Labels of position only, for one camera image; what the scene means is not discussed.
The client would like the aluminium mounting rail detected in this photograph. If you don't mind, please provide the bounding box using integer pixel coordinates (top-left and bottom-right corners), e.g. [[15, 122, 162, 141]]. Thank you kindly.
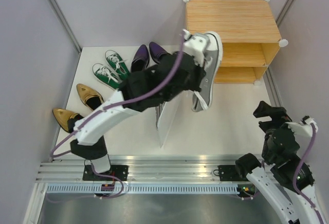
[[36, 155, 240, 183]]

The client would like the purple loafer right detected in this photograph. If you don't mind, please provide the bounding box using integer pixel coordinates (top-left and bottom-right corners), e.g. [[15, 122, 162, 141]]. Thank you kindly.
[[149, 42, 172, 64]]

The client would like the green sneaker lower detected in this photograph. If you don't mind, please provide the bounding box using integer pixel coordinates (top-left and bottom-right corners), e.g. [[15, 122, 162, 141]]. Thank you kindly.
[[92, 63, 122, 90]]

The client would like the white cabinet door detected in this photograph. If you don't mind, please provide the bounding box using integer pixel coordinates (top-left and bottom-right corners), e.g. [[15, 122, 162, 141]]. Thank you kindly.
[[155, 97, 181, 148]]

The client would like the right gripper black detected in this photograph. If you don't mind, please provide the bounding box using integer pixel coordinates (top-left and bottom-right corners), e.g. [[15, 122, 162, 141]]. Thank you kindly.
[[252, 100, 302, 159]]

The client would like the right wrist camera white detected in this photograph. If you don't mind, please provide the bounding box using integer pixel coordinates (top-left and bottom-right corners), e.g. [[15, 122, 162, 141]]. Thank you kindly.
[[286, 116, 318, 137]]

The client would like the green sneaker upper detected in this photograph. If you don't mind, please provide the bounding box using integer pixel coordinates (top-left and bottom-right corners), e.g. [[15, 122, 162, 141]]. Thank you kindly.
[[105, 50, 130, 79]]

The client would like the purple loafer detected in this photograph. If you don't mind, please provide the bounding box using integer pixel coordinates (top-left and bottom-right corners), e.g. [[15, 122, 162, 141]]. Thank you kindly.
[[131, 44, 150, 72], [149, 42, 172, 64]]

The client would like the purple loafer left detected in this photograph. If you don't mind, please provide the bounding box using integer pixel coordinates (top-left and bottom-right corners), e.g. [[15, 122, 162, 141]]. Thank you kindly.
[[131, 44, 150, 72]]

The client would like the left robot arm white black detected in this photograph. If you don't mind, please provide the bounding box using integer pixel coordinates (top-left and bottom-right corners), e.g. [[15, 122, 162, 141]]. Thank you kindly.
[[70, 52, 206, 180]]

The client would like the green sneaker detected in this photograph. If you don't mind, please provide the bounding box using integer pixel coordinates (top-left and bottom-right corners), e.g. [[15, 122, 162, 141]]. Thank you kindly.
[[105, 50, 130, 79], [92, 63, 122, 90]]

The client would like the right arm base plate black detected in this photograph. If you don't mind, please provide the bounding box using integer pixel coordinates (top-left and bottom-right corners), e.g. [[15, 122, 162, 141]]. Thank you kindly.
[[218, 165, 243, 182]]

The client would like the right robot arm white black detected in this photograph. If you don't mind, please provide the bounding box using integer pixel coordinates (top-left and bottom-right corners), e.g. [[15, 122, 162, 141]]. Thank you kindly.
[[234, 101, 326, 223]]

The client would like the white slotted cable duct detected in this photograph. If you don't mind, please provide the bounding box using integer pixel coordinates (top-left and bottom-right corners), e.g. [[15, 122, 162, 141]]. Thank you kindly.
[[46, 183, 239, 195]]

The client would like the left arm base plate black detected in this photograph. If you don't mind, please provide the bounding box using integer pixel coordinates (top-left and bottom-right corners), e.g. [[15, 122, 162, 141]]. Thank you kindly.
[[82, 165, 129, 181]]

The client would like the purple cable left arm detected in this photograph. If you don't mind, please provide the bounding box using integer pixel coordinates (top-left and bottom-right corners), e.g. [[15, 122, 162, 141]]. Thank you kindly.
[[49, 30, 190, 158]]

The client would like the wooden shoe cabinet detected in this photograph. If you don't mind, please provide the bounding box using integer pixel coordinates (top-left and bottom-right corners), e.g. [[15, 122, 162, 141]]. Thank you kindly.
[[186, 0, 288, 83]]

